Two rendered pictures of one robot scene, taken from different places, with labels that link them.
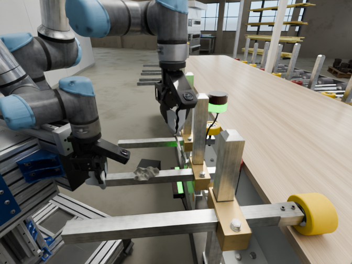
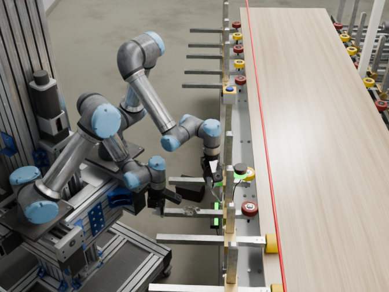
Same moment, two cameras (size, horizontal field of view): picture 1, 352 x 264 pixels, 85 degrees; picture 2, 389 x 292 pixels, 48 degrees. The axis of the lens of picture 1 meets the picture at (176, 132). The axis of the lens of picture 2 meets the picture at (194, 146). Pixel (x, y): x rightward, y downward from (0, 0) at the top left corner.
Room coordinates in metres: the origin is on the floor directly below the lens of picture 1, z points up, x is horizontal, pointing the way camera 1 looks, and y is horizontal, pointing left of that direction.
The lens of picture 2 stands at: (-0.98, -0.14, 2.41)
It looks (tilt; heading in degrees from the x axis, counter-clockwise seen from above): 38 degrees down; 9
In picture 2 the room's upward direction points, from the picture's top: straight up
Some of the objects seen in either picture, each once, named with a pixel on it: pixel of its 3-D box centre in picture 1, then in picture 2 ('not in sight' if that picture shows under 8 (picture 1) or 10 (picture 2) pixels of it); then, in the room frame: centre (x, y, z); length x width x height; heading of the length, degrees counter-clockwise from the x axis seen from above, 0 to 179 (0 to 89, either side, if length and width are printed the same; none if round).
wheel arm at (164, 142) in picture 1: (167, 142); (209, 182); (0.75, 0.04, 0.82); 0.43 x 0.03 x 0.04; 95
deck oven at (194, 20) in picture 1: (184, 35); not in sight; (8.06, -0.33, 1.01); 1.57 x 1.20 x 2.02; 157
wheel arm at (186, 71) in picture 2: (160, 79); (212, 72); (1.99, 0.16, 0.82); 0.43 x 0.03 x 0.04; 95
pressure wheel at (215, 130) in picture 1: (210, 134); (246, 179); (0.76, -0.16, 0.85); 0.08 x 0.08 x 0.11
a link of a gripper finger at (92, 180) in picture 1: (95, 181); (158, 212); (0.46, 0.26, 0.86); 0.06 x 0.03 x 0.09; 96
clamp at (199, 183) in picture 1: (199, 171); (228, 211); (0.52, -0.08, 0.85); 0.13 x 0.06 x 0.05; 5
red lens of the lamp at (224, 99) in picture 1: (217, 97); (240, 168); (0.55, -0.12, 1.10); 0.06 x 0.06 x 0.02
